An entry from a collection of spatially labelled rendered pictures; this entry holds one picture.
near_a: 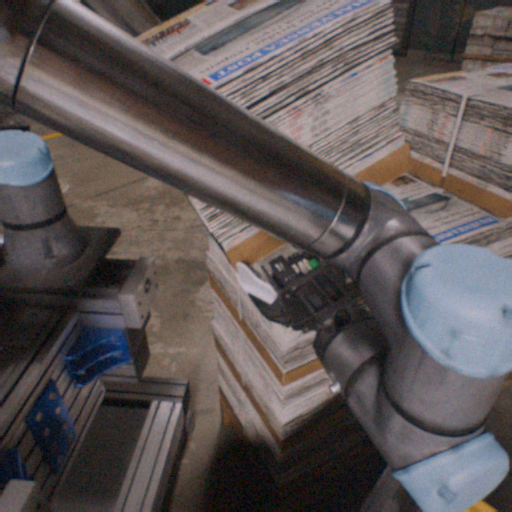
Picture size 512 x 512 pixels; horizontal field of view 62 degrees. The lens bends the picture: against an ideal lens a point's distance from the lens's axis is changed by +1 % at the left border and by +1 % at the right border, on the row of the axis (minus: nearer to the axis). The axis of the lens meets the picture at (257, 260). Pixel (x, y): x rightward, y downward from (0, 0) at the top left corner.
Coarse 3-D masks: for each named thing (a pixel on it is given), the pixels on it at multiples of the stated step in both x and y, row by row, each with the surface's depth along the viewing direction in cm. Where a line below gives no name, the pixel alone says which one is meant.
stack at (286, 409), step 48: (432, 192) 107; (480, 240) 93; (240, 288) 92; (240, 336) 99; (288, 336) 77; (288, 384) 87; (240, 432) 128; (288, 432) 95; (336, 432) 109; (288, 480) 110; (336, 480) 128
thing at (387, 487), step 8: (384, 472) 51; (392, 472) 51; (384, 480) 50; (392, 480) 50; (376, 488) 50; (384, 488) 50; (392, 488) 50; (400, 488) 50; (368, 496) 49; (376, 496) 49; (384, 496) 49; (392, 496) 49; (400, 496) 49; (408, 496) 49; (368, 504) 48; (376, 504) 48; (384, 504) 48; (392, 504) 48; (400, 504) 48; (408, 504) 48; (416, 504) 48
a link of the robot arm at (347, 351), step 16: (368, 320) 39; (336, 336) 39; (352, 336) 38; (368, 336) 37; (384, 336) 37; (336, 352) 38; (352, 352) 37; (368, 352) 36; (336, 368) 38; (352, 368) 36; (336, 384) 39
